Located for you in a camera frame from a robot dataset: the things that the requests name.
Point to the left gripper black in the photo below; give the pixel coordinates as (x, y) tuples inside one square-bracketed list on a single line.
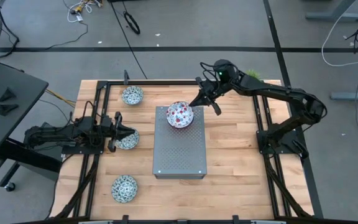
[(110, 130)]

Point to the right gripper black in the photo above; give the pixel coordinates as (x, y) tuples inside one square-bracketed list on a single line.
[(214, 90)]

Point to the blue-green patterned mini bowl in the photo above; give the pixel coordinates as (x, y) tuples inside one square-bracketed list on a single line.
[(124, 188), (132, 95), (126, 145)]

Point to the red floral ceramic bowl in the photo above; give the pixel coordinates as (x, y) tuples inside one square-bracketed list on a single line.
[(180, 114)]

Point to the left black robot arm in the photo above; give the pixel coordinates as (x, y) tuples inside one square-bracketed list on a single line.
[(51, 133)]

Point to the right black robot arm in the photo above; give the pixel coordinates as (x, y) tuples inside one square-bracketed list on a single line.
[(278, 91)]

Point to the small potted green plant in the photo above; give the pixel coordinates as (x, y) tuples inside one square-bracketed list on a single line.
[(253, 74)]

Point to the grey perforated metal riser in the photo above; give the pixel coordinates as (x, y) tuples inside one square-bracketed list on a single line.
[(179, 152)]

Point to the black desk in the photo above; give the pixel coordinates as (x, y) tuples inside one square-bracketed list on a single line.
[(8, 93)]

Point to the grey desk leg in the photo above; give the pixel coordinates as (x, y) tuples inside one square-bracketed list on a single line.
[(334, 16)]

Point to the black aluminium table frame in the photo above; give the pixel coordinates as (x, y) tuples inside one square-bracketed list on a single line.
[(166, 82)]

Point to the black triangular bracket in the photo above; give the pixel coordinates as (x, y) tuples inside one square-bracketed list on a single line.
[(8, 94), (7, 109)]

